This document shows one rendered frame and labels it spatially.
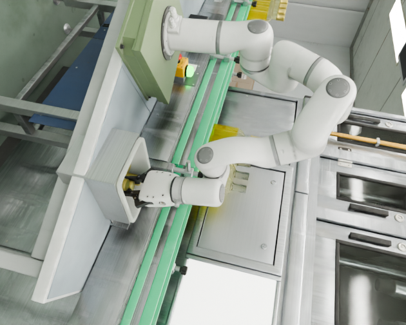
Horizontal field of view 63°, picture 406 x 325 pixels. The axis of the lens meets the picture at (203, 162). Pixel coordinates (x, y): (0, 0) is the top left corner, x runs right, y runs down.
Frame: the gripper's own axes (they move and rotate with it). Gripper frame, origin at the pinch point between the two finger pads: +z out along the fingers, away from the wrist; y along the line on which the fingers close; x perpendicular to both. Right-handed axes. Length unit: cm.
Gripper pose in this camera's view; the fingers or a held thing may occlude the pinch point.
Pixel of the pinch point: (129, 186)
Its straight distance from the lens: 99.8
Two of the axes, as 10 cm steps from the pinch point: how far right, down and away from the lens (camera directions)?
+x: -2.5, -6.0, -7.6
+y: 2.4, -8.0, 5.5
